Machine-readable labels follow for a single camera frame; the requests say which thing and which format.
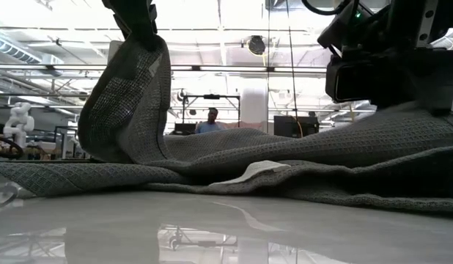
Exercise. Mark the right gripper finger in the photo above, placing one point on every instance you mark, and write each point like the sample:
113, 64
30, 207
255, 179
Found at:
420, 80

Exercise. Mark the grey waffle weave towel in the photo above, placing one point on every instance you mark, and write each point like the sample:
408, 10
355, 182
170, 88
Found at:
248, 146

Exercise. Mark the small black monitor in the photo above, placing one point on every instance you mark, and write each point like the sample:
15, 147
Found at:
185, 129

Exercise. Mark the person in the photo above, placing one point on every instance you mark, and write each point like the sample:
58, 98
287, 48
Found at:
211, 126

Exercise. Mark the white building column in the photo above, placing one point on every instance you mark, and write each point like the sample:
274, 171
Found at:
254, 110

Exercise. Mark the large black monitor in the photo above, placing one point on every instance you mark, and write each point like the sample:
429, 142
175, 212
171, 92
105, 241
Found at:
290, 126

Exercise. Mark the white robot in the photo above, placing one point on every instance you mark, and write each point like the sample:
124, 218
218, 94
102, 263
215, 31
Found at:
18, 121

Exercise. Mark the black curved tube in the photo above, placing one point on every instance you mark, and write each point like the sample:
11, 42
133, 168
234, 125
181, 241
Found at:
14, 144

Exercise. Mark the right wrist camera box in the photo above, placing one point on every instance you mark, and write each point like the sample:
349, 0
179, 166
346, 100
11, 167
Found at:
354, 78

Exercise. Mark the black gantry frame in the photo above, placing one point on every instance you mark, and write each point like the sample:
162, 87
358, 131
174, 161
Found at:
212, 96

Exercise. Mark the black metal rack frame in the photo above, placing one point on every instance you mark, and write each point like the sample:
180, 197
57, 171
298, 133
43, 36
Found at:
63, 127

